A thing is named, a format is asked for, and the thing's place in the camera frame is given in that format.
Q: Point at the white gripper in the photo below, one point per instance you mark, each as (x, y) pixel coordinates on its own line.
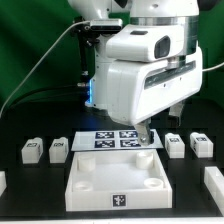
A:
(137, 91)

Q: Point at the white square tabletop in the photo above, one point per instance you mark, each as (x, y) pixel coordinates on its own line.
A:
(117, 180)

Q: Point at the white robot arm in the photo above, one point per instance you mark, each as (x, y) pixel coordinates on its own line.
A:
(159, 13)

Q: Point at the white marker sheet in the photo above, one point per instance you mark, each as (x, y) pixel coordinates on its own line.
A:
(105, 140)

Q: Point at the white obstacle bar right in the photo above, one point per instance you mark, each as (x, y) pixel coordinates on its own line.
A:
(214, 181)

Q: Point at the white block left edge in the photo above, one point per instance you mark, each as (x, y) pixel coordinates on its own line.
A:
(3, 184)

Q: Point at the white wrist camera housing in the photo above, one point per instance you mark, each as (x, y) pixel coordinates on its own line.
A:
(146, 43)

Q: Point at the grey camera on stand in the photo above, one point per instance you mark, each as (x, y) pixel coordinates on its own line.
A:
(106, 25)

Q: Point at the black camera stand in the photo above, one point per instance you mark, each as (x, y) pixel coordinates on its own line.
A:
(86, 39)

